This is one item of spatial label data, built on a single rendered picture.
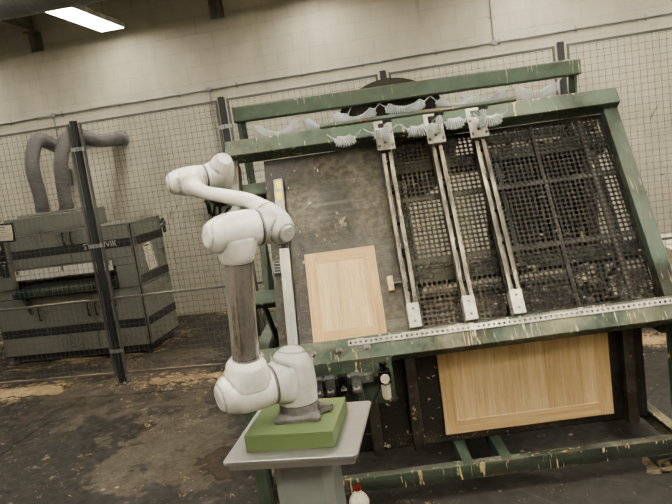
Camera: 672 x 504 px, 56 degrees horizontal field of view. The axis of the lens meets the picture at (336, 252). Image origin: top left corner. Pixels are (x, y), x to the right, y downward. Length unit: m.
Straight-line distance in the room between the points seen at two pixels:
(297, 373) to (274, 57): 6.28
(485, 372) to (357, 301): 0.79
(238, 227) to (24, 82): 7.72
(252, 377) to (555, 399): 1.86
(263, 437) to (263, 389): 0.18
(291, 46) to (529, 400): 5.82
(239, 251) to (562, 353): 2.00
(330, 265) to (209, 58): 5.58
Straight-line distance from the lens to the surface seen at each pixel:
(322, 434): 2.42
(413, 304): 3.22
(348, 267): 3.34
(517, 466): 3.52
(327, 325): 3.26
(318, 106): 4.12
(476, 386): 3.54
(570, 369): 3.65
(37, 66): 9.64
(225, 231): 2.18
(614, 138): 3.84
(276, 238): 2.24
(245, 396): 2.39
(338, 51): 8.20
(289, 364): 2.45
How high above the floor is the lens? 1.77
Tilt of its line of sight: 8 degrees down
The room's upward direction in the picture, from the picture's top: 8 degrees counter-clockwise
